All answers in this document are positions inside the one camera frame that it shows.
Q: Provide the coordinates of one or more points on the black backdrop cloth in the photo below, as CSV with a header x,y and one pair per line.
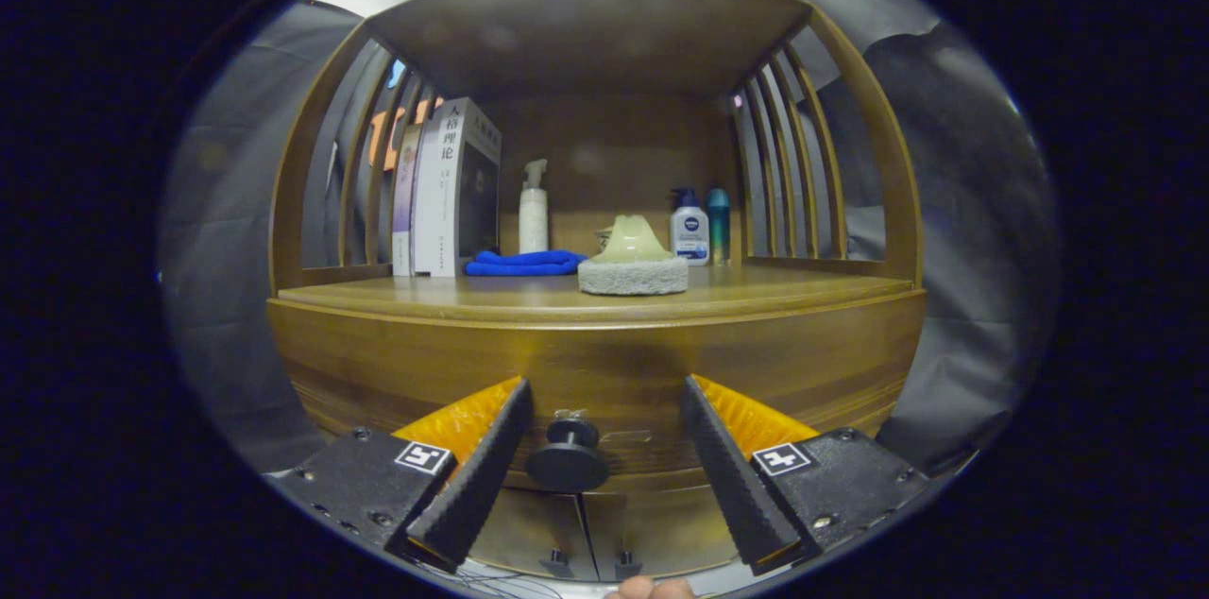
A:
x,y
963,249

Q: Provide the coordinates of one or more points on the blue folded cloth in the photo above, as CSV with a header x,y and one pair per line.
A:
x,y
524,263

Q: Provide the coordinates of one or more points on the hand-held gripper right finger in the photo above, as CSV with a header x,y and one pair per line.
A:
x,y
727,476

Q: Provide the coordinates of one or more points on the white pump bottle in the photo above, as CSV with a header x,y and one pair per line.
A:
x,y
534,221

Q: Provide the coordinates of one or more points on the teal slim bottle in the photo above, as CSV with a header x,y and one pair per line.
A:
x,y
720,231

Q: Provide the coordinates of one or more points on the thin pale purple book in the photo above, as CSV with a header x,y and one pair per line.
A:
x,y
404,202

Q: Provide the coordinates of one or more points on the wooden countertop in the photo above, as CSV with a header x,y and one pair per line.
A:
x,y
510,297

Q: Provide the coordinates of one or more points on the beige lidded teacup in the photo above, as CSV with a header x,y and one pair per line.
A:
x,y
603,238

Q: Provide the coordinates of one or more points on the thick white book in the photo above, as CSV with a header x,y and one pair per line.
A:
x,y
444,193

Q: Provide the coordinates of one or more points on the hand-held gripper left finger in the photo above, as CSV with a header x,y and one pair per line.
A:
x,y
477,476

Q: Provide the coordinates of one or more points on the wooden cabinet with slatted sides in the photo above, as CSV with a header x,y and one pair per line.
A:
x,y
586,23

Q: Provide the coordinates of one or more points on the green scrub brush with sponge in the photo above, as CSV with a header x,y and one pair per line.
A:
x,y
633,276

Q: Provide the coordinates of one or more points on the white lotion bottle blue cap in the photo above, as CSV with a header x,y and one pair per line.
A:
x,y
690,235

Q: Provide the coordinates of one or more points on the wooden cabinet door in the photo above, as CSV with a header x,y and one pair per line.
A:
x,y
529,528
661,528

